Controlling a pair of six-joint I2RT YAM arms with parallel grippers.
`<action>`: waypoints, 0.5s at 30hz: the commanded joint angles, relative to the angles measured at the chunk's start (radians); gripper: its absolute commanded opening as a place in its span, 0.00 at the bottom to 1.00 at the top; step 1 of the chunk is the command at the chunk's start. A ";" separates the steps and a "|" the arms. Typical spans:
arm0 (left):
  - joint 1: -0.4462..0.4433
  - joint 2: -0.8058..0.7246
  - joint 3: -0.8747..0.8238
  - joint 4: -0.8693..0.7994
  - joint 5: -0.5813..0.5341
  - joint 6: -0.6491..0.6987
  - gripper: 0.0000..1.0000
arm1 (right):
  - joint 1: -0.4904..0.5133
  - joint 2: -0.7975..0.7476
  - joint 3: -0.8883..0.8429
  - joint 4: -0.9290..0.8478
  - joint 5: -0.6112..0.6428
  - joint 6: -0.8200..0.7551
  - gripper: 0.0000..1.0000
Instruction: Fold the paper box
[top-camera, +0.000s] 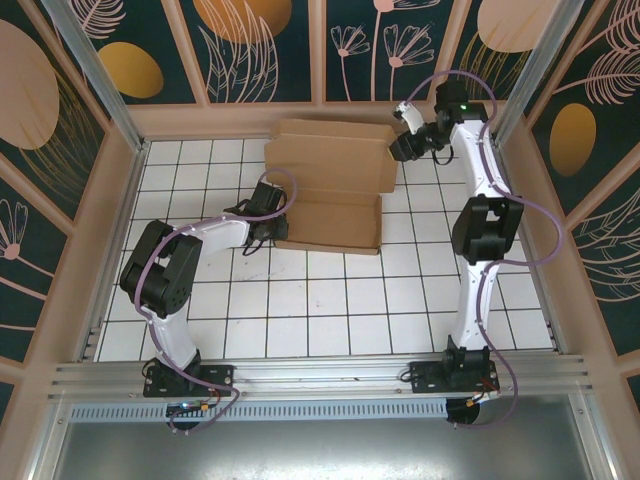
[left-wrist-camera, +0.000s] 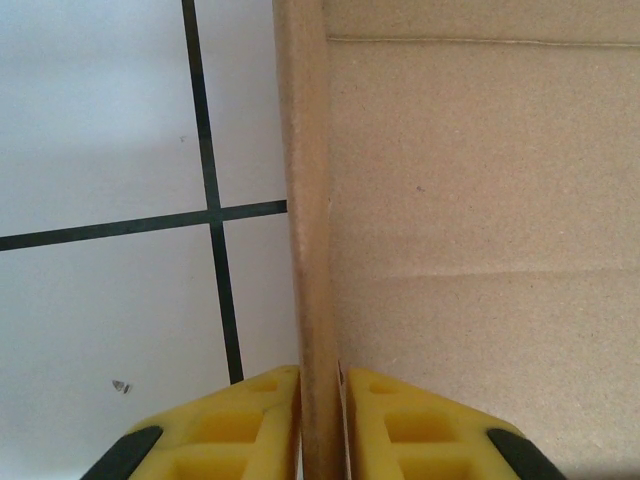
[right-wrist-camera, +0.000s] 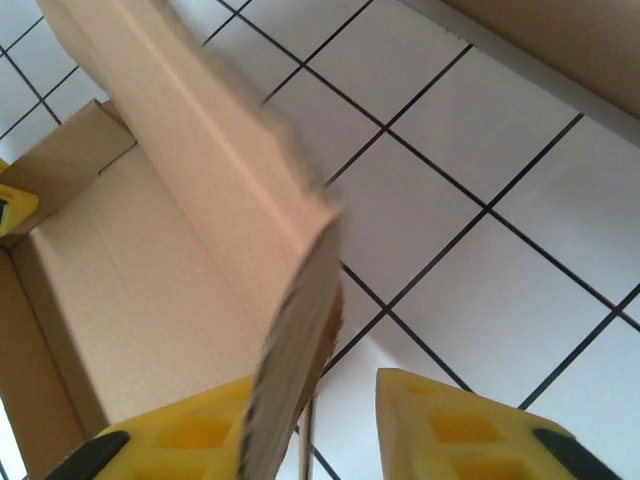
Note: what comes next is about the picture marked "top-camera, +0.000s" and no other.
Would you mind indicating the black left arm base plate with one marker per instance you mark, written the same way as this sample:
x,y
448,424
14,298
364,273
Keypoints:
x,y
225,372

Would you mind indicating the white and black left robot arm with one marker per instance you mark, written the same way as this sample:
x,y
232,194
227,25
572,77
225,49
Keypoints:
x,y
225,237

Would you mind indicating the grey metal sheet panel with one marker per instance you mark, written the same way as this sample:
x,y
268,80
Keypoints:
x,y
320,450

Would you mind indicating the aluminium frame rail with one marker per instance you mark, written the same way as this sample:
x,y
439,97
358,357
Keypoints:
x,y
320,372

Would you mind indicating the aluminium corner post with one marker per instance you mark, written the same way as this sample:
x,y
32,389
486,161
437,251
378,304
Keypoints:
x,y
532,75
102,80

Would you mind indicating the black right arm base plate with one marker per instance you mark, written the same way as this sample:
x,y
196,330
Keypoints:
x,y
425,382

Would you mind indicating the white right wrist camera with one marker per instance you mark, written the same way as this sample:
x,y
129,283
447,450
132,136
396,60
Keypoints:
x,y
412,117

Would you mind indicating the small left power connector board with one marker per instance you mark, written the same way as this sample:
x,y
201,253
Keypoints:
x,y
190,407

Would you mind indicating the brown cardboard paper box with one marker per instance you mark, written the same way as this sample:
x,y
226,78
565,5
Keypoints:
x,y
330,155

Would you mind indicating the small right power connector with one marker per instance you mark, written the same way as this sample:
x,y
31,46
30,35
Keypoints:
x,y
485,397

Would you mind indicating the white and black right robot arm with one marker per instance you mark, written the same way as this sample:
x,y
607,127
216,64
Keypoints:
x,y
467,165

